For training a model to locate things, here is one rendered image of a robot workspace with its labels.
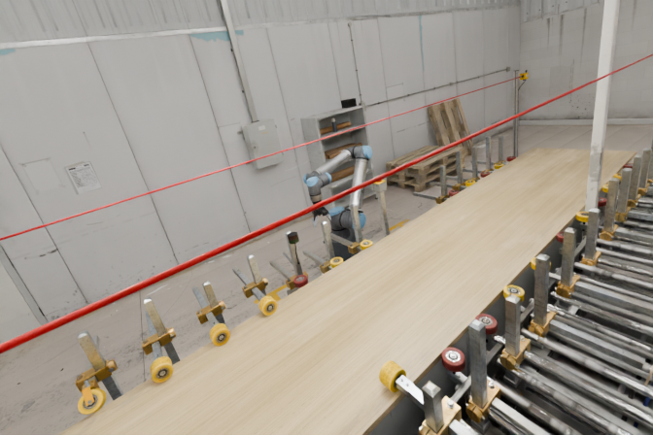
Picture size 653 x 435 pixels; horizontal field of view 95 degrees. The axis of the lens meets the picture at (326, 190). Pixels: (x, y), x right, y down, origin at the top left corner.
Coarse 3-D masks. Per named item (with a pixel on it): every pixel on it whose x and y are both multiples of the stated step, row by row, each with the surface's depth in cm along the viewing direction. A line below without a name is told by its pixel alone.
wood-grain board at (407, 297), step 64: (512, 192) 226; (576, 192) 207; (384, 256) 179; (448, 256) 167; (512, 256) 156; (256, 320) 148; (320, 320) 139; (384, 320) 132; (448, 320) 125; (192, 384) 120; (256, 384) 115; (320, 384) 110
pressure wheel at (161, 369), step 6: (156, 360) 125; (162, 360) 125; (168, 360) 126; (156, 366) 122; (162, 366) 123; (168, 366) 124; (156, 372) 122; (162, 372) 123; (168, 372) 125; (156, 378) 122; (162, 378) 124; (168, 378) 125
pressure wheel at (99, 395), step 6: (96, 390) 118; (102, 390) 121; (96, 396) 117; (102, 396) 118; (84, 402) 115; (96, 402) 117; (102, 402) 118; (78, 408) 114; (84, 408) 115; (90, 408) 115; (96, 408) 116; (84, 414) 114
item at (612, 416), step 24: (552, 288) 142; (528, 312) 129; (576, 312) 140; (504, 336) 120; (552, 336) 130; (648, 336) 133; (552, 360) 120; (600, 360) 128; (648, 360) 115; (504, 384) 115; (528, 384) 115; (552, 384) 112; (600, 384) 109; (648, 384) 116; (552, 408) 105; (600, 408) 102; (648, 408) 99; (480, 432) 102; (504, 432) 106; (552, 432) 107; (600, 432) 97; (648, 432) 102
